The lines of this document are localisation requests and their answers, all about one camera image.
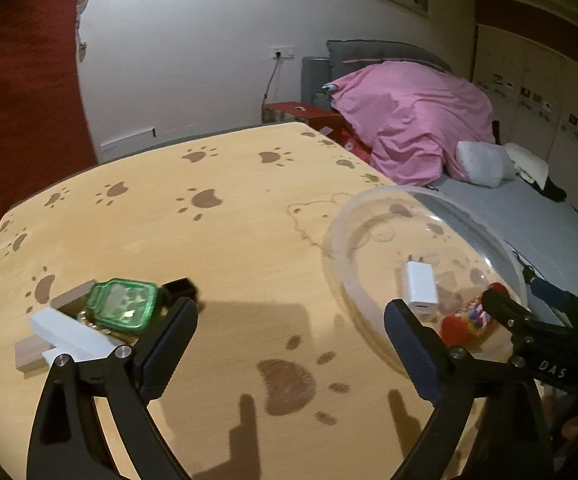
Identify white baseboard heater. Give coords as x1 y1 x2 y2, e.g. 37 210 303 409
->
100 127 157 159

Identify red quilt box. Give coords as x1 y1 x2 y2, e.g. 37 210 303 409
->
261 102 345 136

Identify pink duvet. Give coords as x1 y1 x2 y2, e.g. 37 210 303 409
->
330 61 494 186

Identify green bottle-shaped keychain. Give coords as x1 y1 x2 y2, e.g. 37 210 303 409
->
85 278 160 334

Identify grey-brown rectangular block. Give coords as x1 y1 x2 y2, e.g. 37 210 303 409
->
49 280 96 309

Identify red curtain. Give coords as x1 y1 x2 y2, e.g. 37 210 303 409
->
0 0 97 219

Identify wall power socket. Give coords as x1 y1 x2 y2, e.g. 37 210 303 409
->
271 47 295 60

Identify white pillow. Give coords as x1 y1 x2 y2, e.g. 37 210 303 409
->
455 141 515 188

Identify red skittles candy tube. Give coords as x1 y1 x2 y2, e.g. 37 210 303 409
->
440 282 510 349

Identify white usb charger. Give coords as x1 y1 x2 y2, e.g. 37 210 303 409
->
401 260 439 318

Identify black power cable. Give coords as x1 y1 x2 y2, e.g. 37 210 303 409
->
261 55 283 111

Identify clear plastic bowl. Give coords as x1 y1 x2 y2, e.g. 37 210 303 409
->
325 186 528 368

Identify white rectangular foam block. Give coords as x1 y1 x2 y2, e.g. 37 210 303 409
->
30 308 124 361

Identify grey bed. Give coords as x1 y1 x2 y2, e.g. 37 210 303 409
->
301 42 578 292

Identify small black comb attachment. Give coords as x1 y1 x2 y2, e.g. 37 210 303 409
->
160 278 198 309

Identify cream wardrobe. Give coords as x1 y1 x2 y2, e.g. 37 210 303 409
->
472 25 578 210

